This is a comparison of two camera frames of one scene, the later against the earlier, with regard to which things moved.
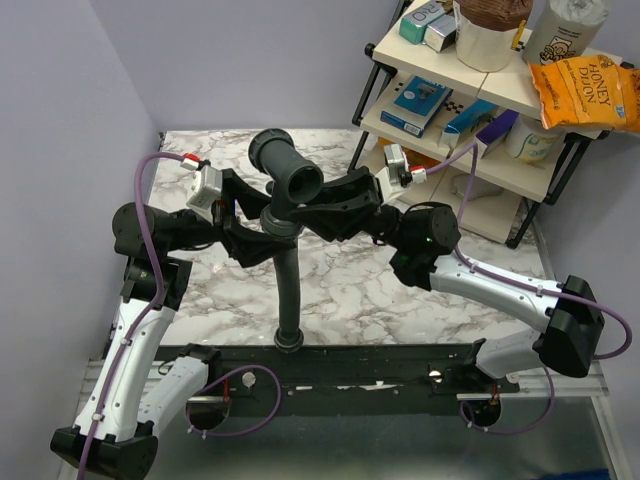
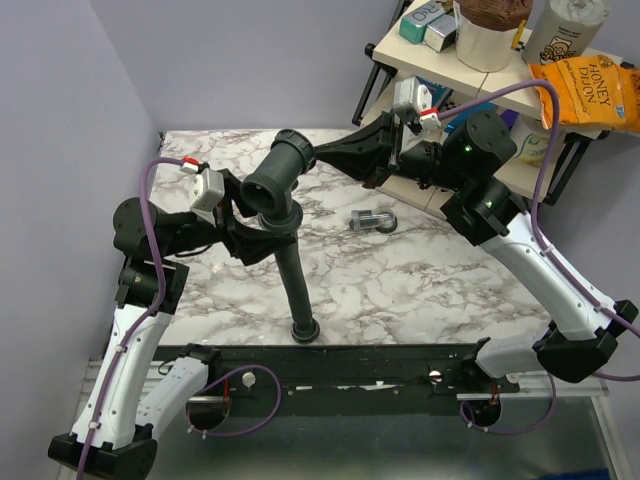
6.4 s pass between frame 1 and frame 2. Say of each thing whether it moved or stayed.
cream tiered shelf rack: stayed
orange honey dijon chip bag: stayed
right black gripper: moved
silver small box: stayed
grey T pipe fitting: moved
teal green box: stayed
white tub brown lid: stayed
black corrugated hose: moved
